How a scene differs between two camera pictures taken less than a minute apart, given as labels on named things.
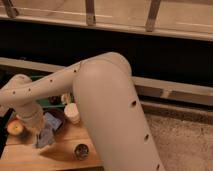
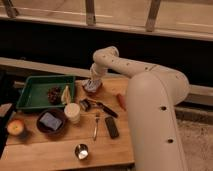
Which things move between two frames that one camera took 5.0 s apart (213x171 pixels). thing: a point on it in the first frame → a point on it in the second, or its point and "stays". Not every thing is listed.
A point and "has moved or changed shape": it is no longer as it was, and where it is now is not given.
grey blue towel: x=44 y=137 has moved or changed shape
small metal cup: x=81 y=152 stays
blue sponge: x=52 y=120 stays
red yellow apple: x=15 y=127 stays
